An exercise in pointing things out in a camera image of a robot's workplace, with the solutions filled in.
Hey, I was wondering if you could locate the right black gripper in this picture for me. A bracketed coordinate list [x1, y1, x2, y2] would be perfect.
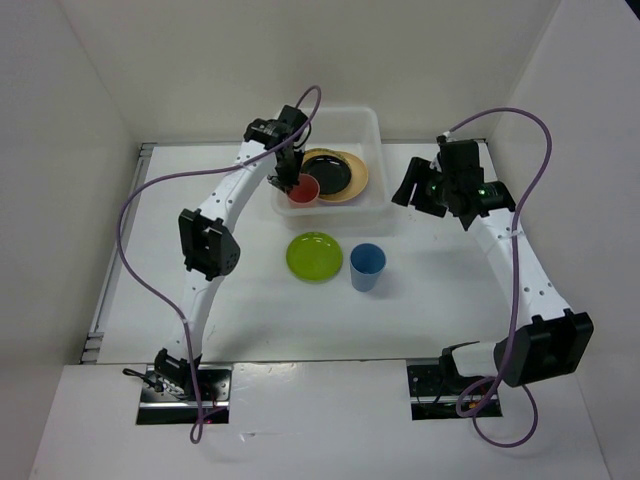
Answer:
[391, 156, 455, 218]

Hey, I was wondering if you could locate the red plastic cup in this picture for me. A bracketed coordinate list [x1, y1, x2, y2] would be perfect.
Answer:
[287, 174, 320, 208]

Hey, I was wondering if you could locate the black plastic plate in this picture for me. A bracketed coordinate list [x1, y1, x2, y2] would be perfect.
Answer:
[301, 153, 354, 196]

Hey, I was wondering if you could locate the orange plastic plate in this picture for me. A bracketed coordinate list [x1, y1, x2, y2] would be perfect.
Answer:
[302, 148, 369, 204]

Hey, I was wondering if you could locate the green plastic plate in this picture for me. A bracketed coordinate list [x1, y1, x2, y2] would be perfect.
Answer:
[285, 231, 343, 283]

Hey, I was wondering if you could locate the blue plastic cup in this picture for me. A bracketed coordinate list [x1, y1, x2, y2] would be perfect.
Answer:
[349, 243, 386, 292]

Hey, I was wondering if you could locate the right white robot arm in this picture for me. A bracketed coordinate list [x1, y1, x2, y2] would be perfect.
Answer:
[392, 140, 594, 393]

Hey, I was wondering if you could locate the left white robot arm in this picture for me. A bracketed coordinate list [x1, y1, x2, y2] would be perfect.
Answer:
[154, 105, 309, 400]

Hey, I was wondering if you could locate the clear plastic bin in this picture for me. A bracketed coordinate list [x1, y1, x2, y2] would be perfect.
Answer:
[271, 106, 390, 226]

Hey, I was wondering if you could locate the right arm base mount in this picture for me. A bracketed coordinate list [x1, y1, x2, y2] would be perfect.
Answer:
[406, 359, 502, 421]

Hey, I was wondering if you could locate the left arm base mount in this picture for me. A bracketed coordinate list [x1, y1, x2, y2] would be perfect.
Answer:
[136, 364, 232, 426]

